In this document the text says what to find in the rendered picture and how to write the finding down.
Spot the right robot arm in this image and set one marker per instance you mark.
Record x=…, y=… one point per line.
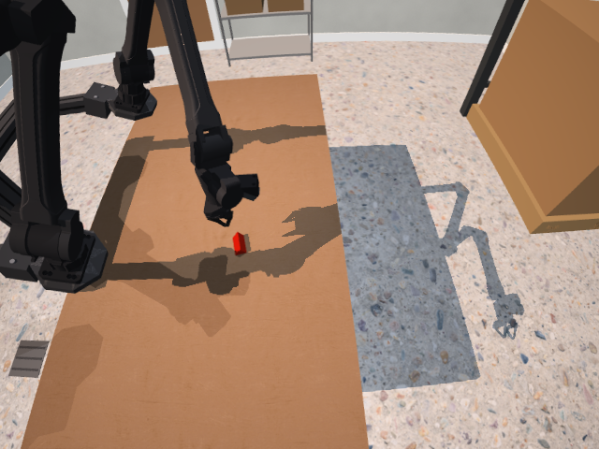
x=42, y=225

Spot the red block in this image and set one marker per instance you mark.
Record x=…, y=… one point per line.
x=239, y=243

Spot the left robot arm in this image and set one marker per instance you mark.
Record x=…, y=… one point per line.
x=133, y=65

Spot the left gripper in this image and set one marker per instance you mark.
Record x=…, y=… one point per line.
x=214, y=213

